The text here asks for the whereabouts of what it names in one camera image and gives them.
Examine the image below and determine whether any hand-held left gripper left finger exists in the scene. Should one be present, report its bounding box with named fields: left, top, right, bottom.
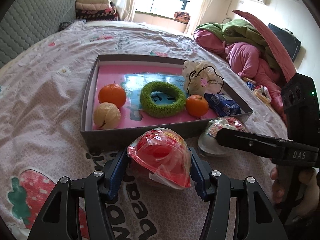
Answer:
left=26, top=149, right=130, bottom=240

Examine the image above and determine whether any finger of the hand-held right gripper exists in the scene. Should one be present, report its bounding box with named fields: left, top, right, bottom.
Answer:
left=215, top=127, right=280, bottom=159

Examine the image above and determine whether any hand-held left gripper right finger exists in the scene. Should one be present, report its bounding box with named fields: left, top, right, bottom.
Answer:
left=187, top=146, right=288, bottom=240

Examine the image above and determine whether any colourful egg toy packet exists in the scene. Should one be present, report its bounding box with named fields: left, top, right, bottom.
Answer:
left=197, top=116, right=249, bottom=158

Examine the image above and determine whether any grey cardboard box tray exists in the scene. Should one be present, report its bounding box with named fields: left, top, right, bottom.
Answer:
left=80, top=54, right=254, bottom=153

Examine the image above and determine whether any blue cookie packet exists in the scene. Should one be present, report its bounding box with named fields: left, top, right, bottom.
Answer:
left=204, top=93, right=242, bottom=117

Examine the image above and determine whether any red egg toy packet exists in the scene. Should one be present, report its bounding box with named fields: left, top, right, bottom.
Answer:
left=127, top=127, right=192, bottom=190

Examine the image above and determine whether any orange mandarin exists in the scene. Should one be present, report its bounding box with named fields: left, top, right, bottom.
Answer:
left=98, top=83, right=127, bottom=108
left=185, top=94, right=209, bottom=117

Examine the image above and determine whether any pale peeled citrus fruit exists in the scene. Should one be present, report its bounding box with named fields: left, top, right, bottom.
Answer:
left=93, top=102, right=121, bottom=130

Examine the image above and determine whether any green fuzzy ring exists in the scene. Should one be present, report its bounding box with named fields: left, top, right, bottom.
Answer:
left=140, top=80, right=187, bottom=118

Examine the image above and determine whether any cream black-trimmed scrunchie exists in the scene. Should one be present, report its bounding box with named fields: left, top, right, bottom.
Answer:
left=182, top=60, right=225, bottom=98

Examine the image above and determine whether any person's right hand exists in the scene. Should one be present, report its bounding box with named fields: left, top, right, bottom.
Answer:
left=271, top=166, right=317, bottom=204

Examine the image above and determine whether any floral frilled cloth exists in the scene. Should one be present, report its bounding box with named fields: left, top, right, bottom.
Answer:
left=255, top=85, right=272, bottom=100

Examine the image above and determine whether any magenta fleece garment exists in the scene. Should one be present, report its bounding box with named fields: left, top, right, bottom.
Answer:
left=225, top=42, right=287, bottom=120

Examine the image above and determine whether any pink quilt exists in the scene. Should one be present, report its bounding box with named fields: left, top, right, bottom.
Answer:
left=232, top=10, right=298, bottom=85

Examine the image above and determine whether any strawberry print bed sheet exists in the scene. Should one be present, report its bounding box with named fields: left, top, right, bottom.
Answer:
left=0, top=20, right=288, bottom=240

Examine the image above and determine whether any green garment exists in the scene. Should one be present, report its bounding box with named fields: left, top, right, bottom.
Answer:
left=196, top=17, right=278, bottom=68

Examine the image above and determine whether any patterned bag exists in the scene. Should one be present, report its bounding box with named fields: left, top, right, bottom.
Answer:
left=174, top=11, right=191, bottom=22

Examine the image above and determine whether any cream curtain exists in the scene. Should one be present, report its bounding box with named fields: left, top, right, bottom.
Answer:
left=111, top=0, right=140, bottom=22
left=184, top=0, right=222, bottom=34

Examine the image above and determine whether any dark patterned cloth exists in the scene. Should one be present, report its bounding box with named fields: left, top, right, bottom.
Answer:
left=59, top=21, right=76, bottom=32

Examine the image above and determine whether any dark checkered folded blanket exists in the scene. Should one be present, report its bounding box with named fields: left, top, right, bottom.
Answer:
left=76, top=6, right=119, bottom=22

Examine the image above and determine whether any grey quilted headboard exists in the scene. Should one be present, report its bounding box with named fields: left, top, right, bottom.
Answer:
left=0, top=0, right=78, bottom=68

